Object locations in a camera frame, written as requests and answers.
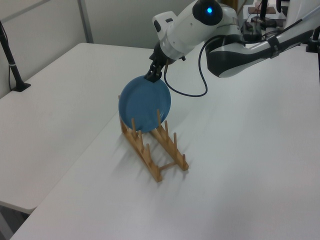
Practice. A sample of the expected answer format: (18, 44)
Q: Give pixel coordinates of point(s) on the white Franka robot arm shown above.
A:
(185, 30)

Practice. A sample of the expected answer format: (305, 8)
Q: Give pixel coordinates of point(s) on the black stand with round base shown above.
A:
(263, 21)

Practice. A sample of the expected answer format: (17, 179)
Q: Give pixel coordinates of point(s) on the brown board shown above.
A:
(255, 10)

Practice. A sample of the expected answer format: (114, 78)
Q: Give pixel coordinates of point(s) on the wooden plate rack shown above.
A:
(155, 172)

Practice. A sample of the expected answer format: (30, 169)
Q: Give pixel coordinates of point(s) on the black pole with table clamp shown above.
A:
(315, 37)

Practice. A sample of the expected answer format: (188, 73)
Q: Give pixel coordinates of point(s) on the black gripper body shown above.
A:
(161, 58)

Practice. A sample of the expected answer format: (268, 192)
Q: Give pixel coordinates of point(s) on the grey partition post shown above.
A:
(86, 22)

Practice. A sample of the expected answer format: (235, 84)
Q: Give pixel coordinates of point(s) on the thin black pole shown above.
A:
(279, 5)

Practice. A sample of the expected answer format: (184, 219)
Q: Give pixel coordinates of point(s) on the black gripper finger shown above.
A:
(151, 73)
(158, 73)

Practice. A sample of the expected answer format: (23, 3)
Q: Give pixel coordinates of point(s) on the blue round plate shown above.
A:
(145, 105)

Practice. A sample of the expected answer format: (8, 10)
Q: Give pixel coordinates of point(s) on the black camera pole with base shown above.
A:
(11, 62)

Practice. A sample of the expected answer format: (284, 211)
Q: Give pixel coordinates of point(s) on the dark small box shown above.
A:
(252, 35)

